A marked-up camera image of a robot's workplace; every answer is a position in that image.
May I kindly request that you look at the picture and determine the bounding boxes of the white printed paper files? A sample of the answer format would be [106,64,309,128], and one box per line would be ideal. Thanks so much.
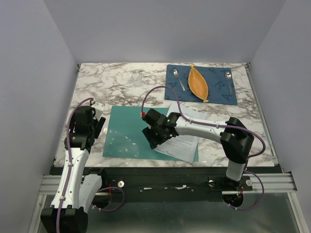
[154,102,207,163]

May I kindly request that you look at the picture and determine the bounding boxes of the teal green folder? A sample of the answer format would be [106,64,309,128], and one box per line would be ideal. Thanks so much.
[103,105,199,162]

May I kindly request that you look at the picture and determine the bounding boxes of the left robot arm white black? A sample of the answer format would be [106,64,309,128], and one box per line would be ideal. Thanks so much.
[40,103,108,233]

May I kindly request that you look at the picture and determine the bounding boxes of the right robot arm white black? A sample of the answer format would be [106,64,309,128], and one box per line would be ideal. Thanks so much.
[142,109,254,190]

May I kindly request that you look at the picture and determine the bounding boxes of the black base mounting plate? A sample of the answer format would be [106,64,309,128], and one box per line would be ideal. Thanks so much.
[83,167,262,205]

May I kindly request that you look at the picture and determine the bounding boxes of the orange leaf-shaped dish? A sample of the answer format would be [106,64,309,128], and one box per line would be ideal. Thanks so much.
[188,64,208,102]

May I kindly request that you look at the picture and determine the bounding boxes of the clear drinking glass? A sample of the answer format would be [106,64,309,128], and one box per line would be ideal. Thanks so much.
[131,72,143,86]

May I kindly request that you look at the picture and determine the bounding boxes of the silver fork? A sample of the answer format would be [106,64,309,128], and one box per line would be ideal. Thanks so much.
[173,69,185,91]

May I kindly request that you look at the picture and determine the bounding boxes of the blue placemat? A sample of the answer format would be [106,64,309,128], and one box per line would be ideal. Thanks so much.
[165,65,238,105]

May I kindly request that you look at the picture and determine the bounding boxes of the silver spoon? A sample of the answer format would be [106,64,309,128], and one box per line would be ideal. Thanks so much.
[225,71,234,95]

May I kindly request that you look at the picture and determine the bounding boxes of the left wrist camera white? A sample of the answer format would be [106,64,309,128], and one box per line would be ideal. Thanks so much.
[92,102,105,120]

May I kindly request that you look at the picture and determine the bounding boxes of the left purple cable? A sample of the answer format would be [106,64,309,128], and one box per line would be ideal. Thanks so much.
[55,97,125,233]

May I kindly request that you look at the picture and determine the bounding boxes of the purple cable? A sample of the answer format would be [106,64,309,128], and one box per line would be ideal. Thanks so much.
[140,86,267,211]
[55,97,125,233]

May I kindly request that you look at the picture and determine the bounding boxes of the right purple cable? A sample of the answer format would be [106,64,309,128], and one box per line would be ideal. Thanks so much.
[140,86,267,211]

